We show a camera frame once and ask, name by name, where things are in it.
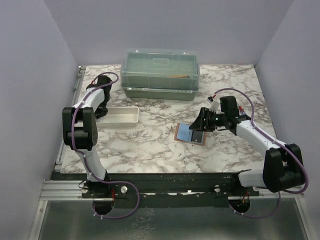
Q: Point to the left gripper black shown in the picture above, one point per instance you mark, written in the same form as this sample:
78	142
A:
100	113

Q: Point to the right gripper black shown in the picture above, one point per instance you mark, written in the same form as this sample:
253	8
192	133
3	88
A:
200	124

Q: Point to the black credit card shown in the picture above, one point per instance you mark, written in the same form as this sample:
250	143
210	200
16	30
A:
197	137

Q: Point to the brown leather card holder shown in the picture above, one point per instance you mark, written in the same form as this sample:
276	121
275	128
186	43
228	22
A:
183	134

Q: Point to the white rectangular tray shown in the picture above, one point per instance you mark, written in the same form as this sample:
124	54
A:
119	117

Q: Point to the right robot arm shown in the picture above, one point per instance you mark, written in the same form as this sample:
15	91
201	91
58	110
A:
282	166

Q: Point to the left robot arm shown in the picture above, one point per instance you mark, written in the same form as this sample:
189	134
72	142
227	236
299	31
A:
79	126

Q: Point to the red blue screwdriver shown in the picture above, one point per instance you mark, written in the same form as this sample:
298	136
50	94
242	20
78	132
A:
241	111

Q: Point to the green clear-lid storage box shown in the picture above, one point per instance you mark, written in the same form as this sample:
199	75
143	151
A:
160	74

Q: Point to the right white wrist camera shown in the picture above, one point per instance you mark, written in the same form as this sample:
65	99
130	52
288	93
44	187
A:
214	103

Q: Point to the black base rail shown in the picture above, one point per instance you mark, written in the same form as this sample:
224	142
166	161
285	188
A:
163	190

